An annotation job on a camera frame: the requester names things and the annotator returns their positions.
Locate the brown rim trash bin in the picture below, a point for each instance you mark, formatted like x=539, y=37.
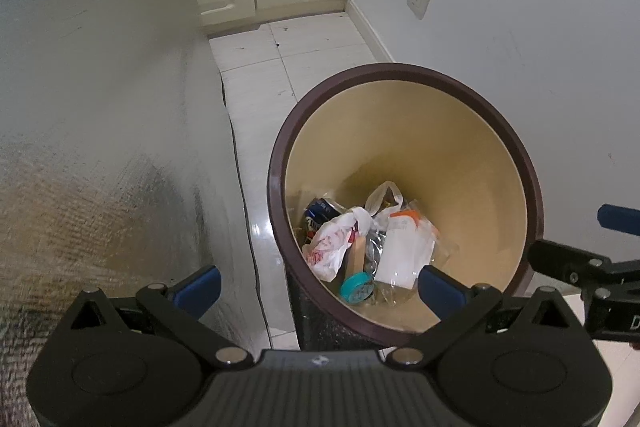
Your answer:
x=379, y=171

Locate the silver foil table skirt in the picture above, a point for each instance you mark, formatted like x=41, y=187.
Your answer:
x=118, y=169

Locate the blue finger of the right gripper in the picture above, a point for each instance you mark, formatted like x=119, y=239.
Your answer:
x=619, y=219

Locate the white red plastic bag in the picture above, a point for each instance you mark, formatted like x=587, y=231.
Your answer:
x=325, y=253

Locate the clear plastic packaging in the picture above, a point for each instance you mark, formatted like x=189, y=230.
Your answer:
x=400, y=243

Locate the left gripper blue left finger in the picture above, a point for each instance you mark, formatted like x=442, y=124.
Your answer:
x=196, y=294

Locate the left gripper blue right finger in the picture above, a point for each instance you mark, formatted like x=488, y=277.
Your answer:
x=442, y=294

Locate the teal plastic lid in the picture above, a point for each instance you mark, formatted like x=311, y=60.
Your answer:
x=357, y=288

